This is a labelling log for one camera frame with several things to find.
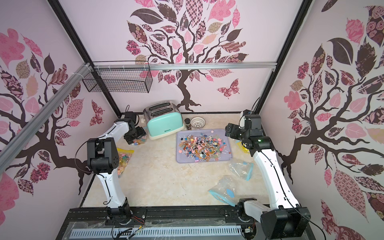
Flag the lavender plastic tray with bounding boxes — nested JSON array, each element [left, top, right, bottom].
[[175, 128, 233, 164]]

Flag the white sink strainer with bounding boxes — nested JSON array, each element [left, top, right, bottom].
[[191, 117, 206, 129]]

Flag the aluminium rail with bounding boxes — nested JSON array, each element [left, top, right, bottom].
[[94, 61, 277, 71], [1, 63, 92, 173]]

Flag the candy bag yellow zip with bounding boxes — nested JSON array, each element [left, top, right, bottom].
[[236, 141, 250, 154], [117, 148, 134, 178]]

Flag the aluminium rail back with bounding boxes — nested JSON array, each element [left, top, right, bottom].
[[94, 61, 277, 71]]

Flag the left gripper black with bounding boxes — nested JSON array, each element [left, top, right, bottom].
[[124, 126, 147, 144]]

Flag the white cable duct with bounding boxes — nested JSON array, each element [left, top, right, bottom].
[[64, 226, 243, 240]]

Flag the candy bag blue zip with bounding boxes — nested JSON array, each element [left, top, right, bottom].
[[208, 175, 242, 207], [229, 161, 254, 181]]

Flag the aluminium rail left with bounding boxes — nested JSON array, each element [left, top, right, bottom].
[[1, 63, 92, 173]]

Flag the small dark spice jar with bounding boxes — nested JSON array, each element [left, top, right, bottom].
[[184, 118, 192, 131]]

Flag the mint green toaster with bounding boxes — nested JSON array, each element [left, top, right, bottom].
[[143, 101, 186, 140]]

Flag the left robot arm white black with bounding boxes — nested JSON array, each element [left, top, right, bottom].
[[81, 112, 146, 220]]

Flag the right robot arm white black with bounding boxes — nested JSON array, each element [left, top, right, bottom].
[[225, 114, 312, 240]]

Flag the black wire basket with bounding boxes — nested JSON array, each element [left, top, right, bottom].
[[83, 60, 153, 93]]

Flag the pile of candies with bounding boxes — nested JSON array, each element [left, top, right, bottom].
[[178, 130, 232, 163]]

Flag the black base frame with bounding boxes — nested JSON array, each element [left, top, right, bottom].
[[55, 205, 266, 240]]

